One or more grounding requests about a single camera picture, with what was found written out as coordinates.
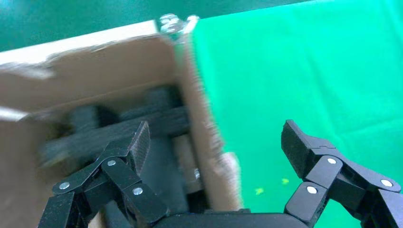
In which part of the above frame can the black foam packing insert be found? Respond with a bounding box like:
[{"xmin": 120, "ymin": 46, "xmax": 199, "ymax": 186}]
[{"xmin": 38, "ymin": 88, "xmax": 192, "ymax": 167}]

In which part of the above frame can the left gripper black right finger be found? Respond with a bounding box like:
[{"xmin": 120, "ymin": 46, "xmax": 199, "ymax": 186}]
[{"xmin": 281, "ymin": 119, "xmax": 403, "ymax": 228}]

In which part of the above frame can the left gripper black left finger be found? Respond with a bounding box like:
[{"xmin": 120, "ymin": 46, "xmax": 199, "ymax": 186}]
[{"xmin": 38, "ymin": 121, "xmax": 169, "ymax": 228}]

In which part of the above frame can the large open cardboard carton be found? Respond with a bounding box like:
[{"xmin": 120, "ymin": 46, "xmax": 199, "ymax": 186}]
[{"xmin": 0, "ymin": 33, "xmax": 243, "ymax": 228}]

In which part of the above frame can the green table cloth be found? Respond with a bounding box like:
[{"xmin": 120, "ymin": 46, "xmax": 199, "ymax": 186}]
[{"xmin": 189, "ymin": 0, "xmax": 403, "ymax": 228}]

